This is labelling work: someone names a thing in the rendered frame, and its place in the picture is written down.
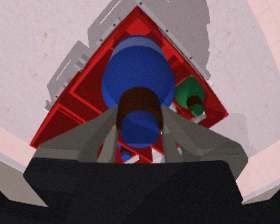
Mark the red crate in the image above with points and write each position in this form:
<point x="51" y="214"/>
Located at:
<point x="58" y="122"/>
<point x="89" y="82"/>

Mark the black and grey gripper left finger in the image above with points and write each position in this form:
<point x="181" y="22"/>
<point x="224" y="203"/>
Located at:
<point x="83" y="142"/>

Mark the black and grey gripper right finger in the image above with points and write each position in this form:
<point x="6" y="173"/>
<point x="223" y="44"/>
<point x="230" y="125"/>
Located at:
<point x="198" y="143"/>

